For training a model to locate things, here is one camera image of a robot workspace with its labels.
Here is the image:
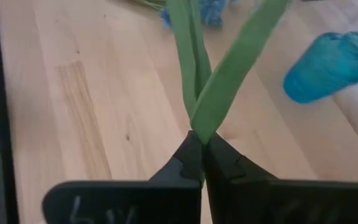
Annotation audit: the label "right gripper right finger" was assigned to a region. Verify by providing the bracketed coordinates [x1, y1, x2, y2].
[203, 133, 358, 224]

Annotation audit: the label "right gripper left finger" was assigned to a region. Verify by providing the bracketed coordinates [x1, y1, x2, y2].
[41, 130, 203, 224]

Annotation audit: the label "artificial tulip green leaves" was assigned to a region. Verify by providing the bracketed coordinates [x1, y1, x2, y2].
[165, 0, 291, 146]

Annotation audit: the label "blue glass vase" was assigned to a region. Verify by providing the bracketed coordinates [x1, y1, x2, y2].
[283, 30, 358, 105]

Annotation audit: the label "blue artificial flower bunch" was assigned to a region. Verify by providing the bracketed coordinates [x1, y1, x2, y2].
[135, 0, 231, 29]

